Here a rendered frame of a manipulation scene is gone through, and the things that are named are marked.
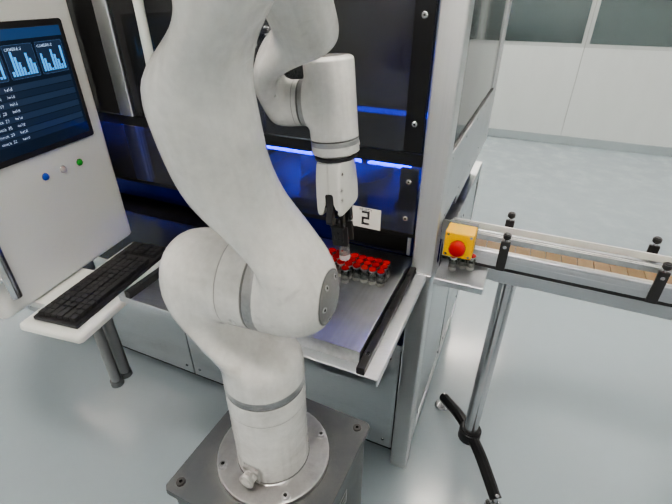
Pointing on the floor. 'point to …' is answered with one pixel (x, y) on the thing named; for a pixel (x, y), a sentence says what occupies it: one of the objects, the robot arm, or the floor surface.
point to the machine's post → (431, 204)
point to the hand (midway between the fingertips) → (342, 232)
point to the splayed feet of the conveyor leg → (472, 447)
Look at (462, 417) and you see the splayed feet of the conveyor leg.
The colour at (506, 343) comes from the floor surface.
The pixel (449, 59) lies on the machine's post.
